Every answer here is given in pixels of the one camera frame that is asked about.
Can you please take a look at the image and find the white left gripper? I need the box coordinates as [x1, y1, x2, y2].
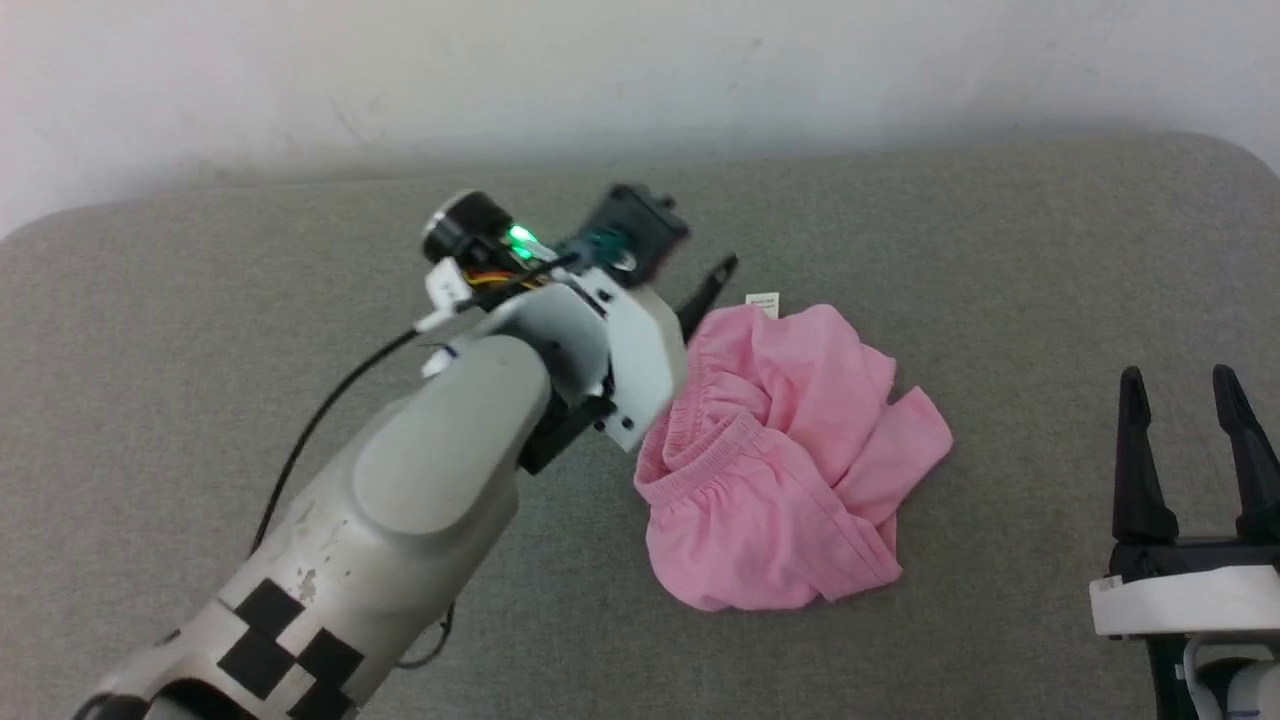
[483, 254, 740, 477]

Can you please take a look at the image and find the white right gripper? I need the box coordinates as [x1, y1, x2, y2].
[1089, 364, 1280, 640]

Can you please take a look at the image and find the pink shorts garment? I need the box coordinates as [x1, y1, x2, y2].
[633, 303, 955, 613]

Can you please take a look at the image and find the black cylindrical left gripper motor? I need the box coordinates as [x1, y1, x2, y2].
[421, 190, 541, 269]

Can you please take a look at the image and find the black cable teal plug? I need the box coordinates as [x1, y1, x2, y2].
[248, 228, 631, 671]

